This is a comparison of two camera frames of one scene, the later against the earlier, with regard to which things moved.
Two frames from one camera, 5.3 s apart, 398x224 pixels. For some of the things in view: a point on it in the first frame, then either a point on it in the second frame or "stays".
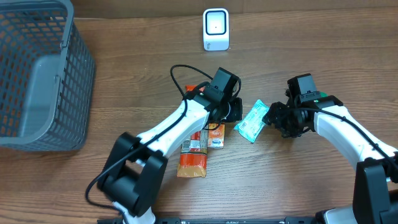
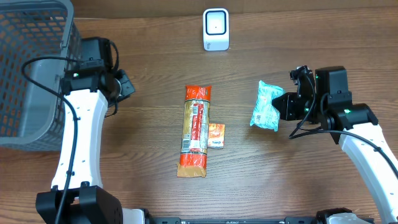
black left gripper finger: (236, 109) → (127, 86)
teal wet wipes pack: (251, 124) → (266, 114)
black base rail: (211, 220) stays
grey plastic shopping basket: (47, 77) stays
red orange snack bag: (193, 158) stays
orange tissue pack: (216, 138) stays
